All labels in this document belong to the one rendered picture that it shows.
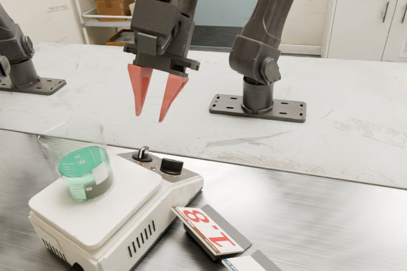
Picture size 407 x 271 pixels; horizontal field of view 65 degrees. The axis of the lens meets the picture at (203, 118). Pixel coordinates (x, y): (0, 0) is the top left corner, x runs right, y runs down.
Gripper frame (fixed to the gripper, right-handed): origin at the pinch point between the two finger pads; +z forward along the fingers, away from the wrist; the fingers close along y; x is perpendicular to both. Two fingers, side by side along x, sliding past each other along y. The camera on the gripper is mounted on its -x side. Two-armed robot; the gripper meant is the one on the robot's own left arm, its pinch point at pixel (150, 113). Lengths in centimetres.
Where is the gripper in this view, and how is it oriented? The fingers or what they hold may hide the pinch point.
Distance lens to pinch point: 48.3
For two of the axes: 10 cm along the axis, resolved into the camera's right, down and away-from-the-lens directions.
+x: 0.9, -1.2, 9.9
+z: -2.5, 9.6, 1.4
